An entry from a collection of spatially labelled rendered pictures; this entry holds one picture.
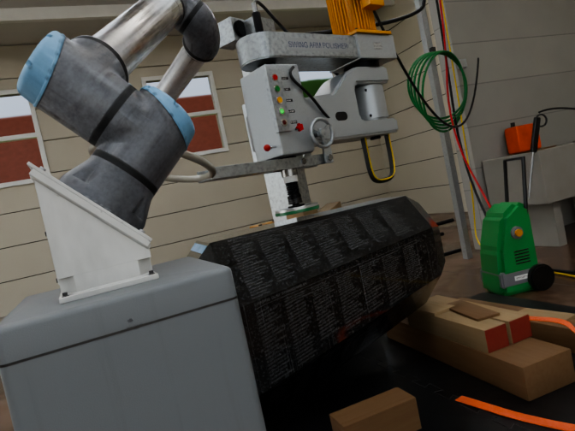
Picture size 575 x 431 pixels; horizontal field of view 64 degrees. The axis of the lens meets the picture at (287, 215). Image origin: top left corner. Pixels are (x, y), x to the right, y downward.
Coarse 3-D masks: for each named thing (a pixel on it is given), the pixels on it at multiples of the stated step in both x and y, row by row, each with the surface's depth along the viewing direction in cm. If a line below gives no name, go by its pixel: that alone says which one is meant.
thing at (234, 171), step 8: (272, 160) 211; (280, 160) 214; (288, 160) 217; (296, 160) 220; (304, 160) 221; (312, 160) 226; (320, 160) 229; (216, 168) 194; (224, 168) 196; (232, 168) 198; (240, 168) 201; (248, 168) 203; (256, 168) 206; (264, 168) 209; (272, 168) 211; (280, 168) 214; (216, 176) 194; (224, 176) 196; (232, 176) 198; (240, 176) 211
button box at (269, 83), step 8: (264, 72) 206; (272, 72) 207; (280, 72) 210; (264, 80) 207; (272, 80) 207; (280, 80) 210; (272, 88) 207; (272, 96) 206; (280, 96) 209; (272, 104) 206; (280, 104) 208; (272, 112) 207; (280, 120) 208; (288, 120) 211; (280, 128) 207; (288, 128) 210
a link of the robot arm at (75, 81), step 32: (160, 0) 126; (192, 0) 138; (128, 32) 108; (160, 32) 121; (32, 64) 86; (64, 64) 87; (96, 64) 92; (128, 64) 106; (32, 96) 89; (64, 96) 88; (96, 96) 90
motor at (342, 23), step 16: (336, 0) 251; (352, 0) 249; (368, 0) 245; (336, 16) 252; (352, 16) 250; (368, 16) 250; (336, 32) 256; (352, 32) 244; (368, 32) 247; (384, 32) 254
